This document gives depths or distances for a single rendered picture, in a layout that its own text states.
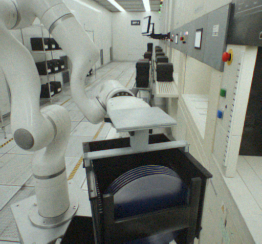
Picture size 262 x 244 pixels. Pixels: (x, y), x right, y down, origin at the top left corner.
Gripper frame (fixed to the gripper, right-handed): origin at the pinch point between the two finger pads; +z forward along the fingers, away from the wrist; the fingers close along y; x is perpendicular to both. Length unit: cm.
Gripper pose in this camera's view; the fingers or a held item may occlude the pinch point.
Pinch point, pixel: (138, 124)
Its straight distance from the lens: 45.3
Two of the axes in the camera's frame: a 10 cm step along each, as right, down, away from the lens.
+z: 2.7, 3.1, -9.1
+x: 0.0, -9.5, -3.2
